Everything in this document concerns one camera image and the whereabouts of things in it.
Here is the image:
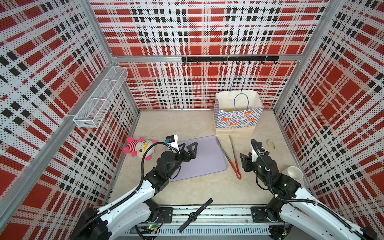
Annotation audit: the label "red handled metal tongs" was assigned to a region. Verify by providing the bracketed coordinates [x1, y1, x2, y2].
[217, 135, 242, 180]

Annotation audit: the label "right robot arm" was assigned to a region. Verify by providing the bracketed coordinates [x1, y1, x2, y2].
[240, 151, 378, 240]

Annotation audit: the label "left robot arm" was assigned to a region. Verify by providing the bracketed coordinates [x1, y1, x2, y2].
[70, 142, 198, 240]

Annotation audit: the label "blue checkered paper bag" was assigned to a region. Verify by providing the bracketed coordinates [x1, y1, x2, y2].
[214, 85, 264, 136]

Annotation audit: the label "lilac tray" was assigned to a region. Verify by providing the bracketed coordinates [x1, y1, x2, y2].
[170, 136, 227, 182]

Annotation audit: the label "white cup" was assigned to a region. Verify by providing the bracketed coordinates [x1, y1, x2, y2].
[287, 166, 304, 182]

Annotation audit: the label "pink striped plush toy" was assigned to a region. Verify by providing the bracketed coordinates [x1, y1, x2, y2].
[123, 137, 157, 158]

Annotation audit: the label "black wristwatch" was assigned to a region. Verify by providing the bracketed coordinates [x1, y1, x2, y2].
[178, 198, 214, 233]

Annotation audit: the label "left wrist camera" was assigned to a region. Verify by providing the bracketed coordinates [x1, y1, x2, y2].
[165, 135, 180, 154]

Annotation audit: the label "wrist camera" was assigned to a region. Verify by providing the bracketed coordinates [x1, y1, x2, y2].
[252, 142, 265, 163]
[165, 135, 180, 154]

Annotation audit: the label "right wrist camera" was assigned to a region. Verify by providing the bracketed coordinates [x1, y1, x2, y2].
[252, 142, 265, 163]

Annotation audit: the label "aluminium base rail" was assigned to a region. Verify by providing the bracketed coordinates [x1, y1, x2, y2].
[86, 204, 331, 240]

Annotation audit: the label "black hook rail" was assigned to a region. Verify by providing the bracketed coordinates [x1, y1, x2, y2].
[181, 56, 280, 63]

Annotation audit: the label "white wire mesh basket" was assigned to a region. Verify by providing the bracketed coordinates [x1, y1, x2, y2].
[74, 66, 128, 129]

